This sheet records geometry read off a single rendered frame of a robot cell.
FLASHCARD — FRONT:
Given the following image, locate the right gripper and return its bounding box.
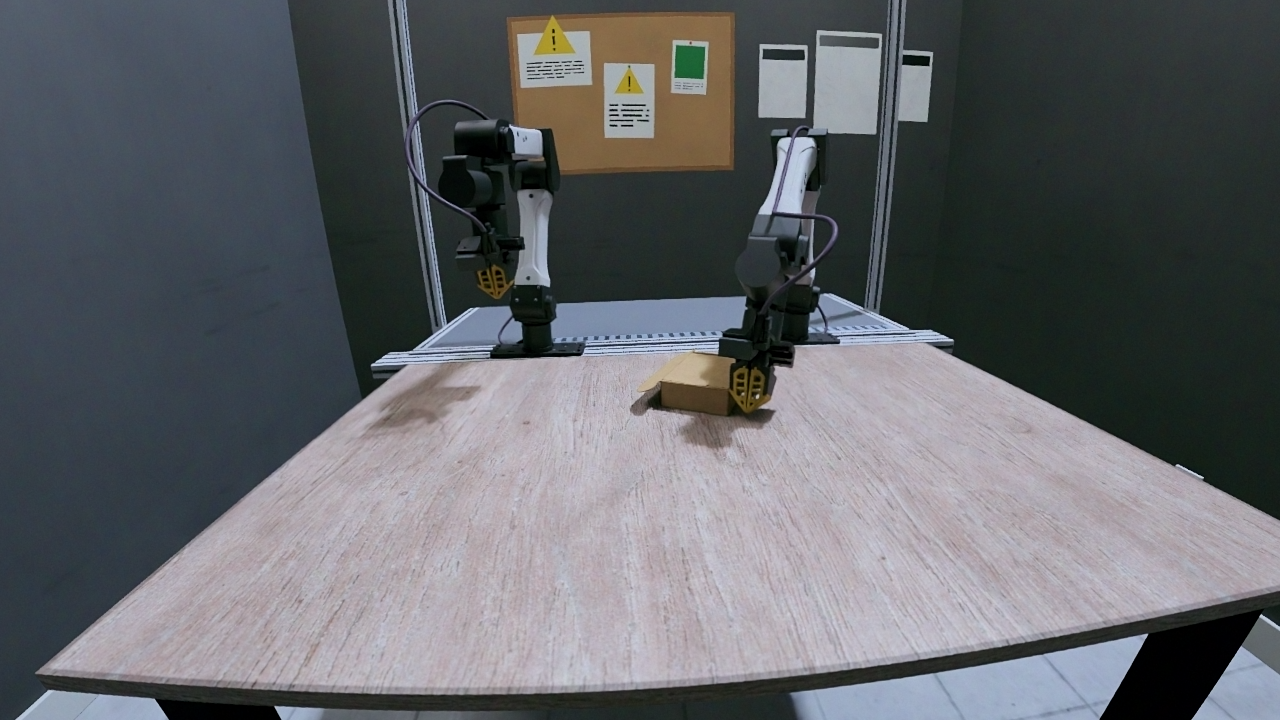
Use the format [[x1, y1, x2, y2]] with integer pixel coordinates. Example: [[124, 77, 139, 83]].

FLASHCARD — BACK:
[[470, 209, 525, 299]]

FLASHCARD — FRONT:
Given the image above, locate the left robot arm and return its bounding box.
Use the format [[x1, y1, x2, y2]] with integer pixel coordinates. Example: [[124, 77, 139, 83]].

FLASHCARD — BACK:
[[718, 129, 841, 360]]

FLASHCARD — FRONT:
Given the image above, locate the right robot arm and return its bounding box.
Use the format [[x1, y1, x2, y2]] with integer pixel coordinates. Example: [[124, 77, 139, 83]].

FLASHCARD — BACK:
[[438, 119, 585, 357]]

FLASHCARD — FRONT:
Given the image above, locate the grey aluminium crossbar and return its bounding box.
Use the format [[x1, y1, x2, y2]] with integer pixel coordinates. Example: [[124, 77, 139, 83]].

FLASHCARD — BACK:
[[371, 331, 954, 379]]

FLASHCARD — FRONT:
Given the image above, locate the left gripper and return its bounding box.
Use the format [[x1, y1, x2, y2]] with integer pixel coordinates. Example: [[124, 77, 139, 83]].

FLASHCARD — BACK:
[[730, 307, 796, 413]]

